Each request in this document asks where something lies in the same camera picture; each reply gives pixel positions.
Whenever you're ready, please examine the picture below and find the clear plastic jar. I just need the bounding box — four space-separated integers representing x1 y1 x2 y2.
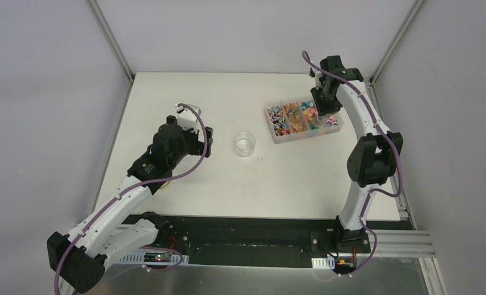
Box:
233 132 256 157

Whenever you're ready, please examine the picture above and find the clear plastic scoop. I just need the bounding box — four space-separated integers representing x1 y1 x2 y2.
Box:
310 111 327 128

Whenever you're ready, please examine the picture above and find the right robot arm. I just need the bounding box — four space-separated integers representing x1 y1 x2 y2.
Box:
310 55 404 252

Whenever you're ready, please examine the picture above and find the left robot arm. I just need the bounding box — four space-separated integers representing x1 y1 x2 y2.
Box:
47 115 213 294

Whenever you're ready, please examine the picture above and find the compartmented candy tray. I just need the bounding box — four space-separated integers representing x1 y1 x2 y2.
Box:
264 96 344 144

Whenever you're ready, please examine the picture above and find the wooden jar lid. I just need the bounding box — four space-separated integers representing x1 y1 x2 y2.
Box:
159 181 170 189

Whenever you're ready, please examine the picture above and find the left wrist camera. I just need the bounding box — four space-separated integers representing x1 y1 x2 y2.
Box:
175 103 202 130

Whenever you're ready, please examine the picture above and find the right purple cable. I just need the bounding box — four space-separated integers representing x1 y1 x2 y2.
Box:
301 50 404 284

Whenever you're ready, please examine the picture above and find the purple cable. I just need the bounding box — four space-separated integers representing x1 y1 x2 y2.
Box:
301 50 404 284
53 103 210 295

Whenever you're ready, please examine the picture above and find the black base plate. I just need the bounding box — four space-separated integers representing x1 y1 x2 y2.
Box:
91 213 386 269

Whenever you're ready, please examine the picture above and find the left slotted cable duct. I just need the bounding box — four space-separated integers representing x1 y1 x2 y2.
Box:
117 251 189 266

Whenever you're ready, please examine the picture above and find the slotted cable duct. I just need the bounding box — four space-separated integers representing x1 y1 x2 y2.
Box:
117 251 189 266
311 256 335 270

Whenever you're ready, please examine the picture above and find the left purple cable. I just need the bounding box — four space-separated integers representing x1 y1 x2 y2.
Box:
53 103 210 295

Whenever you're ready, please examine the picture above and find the right slotted cable duct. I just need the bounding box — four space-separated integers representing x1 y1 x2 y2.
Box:
311 256 335 270

